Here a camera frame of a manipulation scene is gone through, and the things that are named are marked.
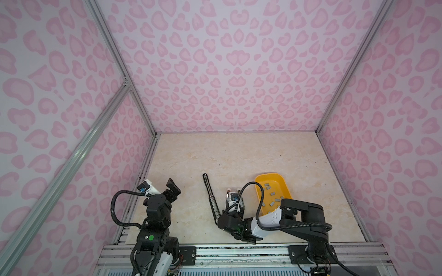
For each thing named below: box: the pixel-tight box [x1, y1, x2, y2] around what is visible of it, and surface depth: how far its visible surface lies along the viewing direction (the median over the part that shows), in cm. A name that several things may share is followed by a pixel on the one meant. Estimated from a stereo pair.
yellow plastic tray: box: [254, 173, 293, 216], surface depth 95 cm
